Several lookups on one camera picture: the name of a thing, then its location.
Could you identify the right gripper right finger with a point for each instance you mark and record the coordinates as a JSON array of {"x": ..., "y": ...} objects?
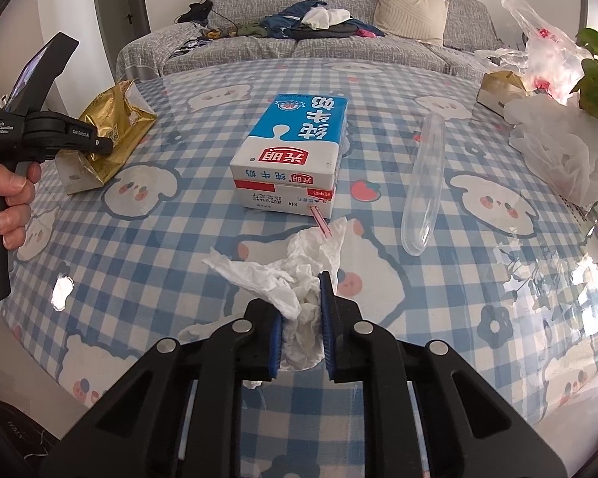
[{"x": 427, "y": 411}]

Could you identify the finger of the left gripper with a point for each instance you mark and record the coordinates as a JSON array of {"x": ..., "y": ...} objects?
[
  {"x": 37, "y": 77},
  {"x": 83, "y": 137}
]

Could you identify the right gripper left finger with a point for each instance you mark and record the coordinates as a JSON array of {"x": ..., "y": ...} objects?
[{"x": 176, "y": 412}]

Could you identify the gold foil bag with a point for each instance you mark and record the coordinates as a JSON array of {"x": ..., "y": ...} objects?
[{"x": 120, "y": 114}]

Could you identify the white tissue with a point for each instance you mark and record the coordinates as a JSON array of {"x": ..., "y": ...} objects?
[{"x": 287, "y": 276}]

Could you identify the blue white milk carton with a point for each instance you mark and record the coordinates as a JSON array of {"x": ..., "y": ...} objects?
[{"x": 289, "y": 162}]

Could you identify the clear plastic tube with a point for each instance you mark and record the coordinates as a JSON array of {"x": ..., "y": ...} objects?
[{"x": 424, "y": 192}]

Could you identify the person left hand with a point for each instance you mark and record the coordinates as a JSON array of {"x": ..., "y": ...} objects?
[{"x": 18, "y": 192}]

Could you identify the grey door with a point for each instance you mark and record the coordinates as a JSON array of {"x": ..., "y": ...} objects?
[{"x": 120, "y": 22}]

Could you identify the black bag on sofa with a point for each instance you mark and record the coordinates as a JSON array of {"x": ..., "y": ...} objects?
[{"x": 198, "y": 13}]

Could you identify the blue checked bear tablecloth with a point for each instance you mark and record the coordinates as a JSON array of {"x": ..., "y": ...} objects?
[{"x": 446, "y": 233}]

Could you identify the pile of clothes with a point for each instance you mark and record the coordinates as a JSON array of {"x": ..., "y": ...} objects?
[{"x": 309, "y": 19}]

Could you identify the white plastic bag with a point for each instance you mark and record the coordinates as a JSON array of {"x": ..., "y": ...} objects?
[{"x": 559, "y": 145}]

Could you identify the tan tissue box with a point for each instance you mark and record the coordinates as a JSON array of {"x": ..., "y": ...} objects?
[{"x": 498, "y": 88}]

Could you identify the grey covered sofa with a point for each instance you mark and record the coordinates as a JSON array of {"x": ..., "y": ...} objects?
[{"x": 182, "y": 47}]

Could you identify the beige striped pillow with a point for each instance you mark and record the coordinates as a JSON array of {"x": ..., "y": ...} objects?
[{"x": 420, "y": 20}]

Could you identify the red printed plastic bag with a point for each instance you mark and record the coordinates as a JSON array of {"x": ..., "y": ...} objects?
[{"x": 550, "y": 62}]

